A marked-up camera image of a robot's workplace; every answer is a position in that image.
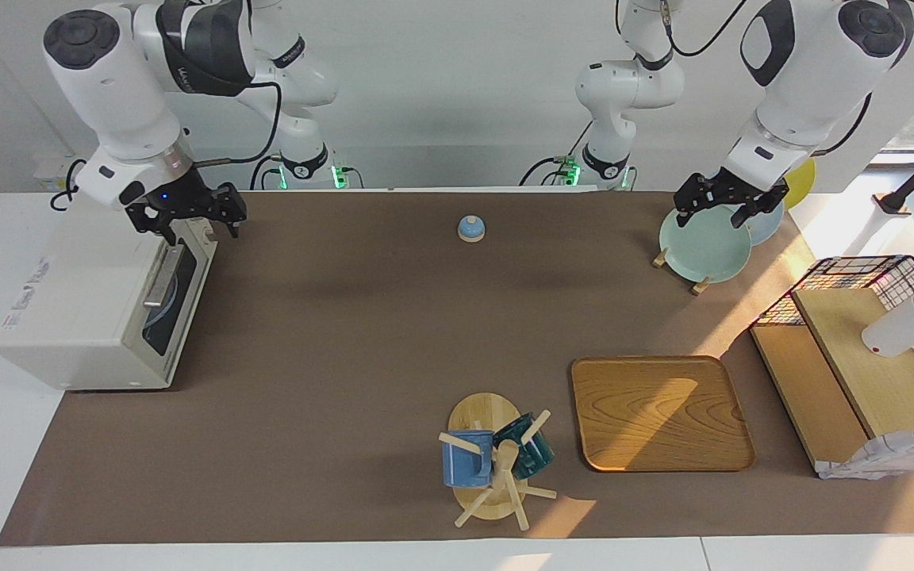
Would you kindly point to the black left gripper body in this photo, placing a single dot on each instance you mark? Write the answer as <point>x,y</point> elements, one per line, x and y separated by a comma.
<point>727,192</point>

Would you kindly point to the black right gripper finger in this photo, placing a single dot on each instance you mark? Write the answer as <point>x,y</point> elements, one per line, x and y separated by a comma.
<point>166,230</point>
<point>233,208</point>

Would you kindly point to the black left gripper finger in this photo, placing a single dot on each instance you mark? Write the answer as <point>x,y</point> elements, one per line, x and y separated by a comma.
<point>684,208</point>
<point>744,216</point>

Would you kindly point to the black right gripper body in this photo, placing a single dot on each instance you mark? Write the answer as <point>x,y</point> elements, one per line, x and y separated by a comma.
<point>183,198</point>

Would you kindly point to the light blue round plate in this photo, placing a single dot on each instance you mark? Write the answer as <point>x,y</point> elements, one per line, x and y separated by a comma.
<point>163,305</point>

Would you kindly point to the beige toaster oven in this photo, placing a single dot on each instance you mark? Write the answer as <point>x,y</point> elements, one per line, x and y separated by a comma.
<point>76,301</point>

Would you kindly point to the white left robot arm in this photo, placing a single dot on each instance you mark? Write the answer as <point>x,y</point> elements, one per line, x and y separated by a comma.
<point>806,87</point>

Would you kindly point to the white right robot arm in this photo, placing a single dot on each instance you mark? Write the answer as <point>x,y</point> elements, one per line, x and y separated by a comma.
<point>124,95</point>

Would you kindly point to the pale blue racked plate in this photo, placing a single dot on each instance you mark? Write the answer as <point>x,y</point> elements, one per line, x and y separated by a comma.
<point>768,226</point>

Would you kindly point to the pale green plate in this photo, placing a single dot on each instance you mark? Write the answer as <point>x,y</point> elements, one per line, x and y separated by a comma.
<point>703,250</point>

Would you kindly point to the wooden plate rack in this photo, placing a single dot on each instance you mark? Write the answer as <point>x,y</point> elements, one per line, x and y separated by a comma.
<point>661,256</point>

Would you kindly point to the yellow plate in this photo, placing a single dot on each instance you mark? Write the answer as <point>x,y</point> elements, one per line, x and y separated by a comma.
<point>804,178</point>

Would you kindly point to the white blurry bottle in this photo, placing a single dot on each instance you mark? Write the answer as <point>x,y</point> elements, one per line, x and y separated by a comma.
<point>901,329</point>

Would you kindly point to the brown table mat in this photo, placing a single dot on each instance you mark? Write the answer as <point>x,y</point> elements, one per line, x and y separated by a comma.
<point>393,333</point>

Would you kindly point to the wooden stepped shelf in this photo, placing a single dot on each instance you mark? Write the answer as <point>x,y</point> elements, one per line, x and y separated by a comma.
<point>877,381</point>

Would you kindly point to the small blue bell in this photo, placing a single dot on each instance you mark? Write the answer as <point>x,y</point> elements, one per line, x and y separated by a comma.
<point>470,230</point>

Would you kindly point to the white patterned cloth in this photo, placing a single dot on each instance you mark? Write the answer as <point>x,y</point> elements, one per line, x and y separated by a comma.
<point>893,452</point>

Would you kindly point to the wooden mug tree stand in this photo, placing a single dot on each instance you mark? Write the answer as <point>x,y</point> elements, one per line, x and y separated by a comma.
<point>482,412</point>

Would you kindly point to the dark green mug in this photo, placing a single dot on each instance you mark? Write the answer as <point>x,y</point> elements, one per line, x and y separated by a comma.
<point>535,456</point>

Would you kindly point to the blue mug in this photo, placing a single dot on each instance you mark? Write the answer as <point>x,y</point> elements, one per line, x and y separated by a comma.
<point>463,468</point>

